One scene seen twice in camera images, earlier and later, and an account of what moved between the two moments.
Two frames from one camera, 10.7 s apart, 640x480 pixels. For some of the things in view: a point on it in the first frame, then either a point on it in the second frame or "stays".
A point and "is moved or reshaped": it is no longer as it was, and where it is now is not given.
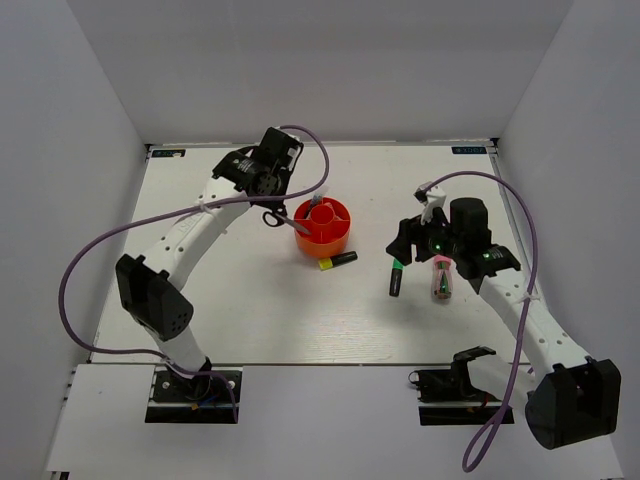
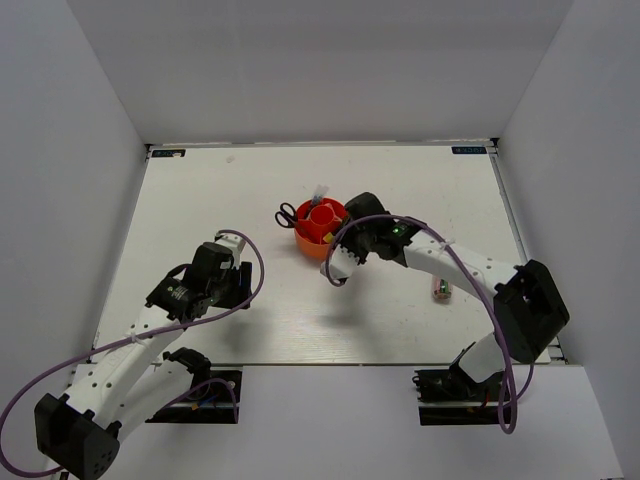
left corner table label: (168, 152) stays
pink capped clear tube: (442, 284) stays
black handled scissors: (274, 219) is moved or reshaped
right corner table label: (469, 150) stays
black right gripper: (412, 231) -> (346, 244)
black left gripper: (272, 204) -> (239, 290)
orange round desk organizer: (328, 222) stays
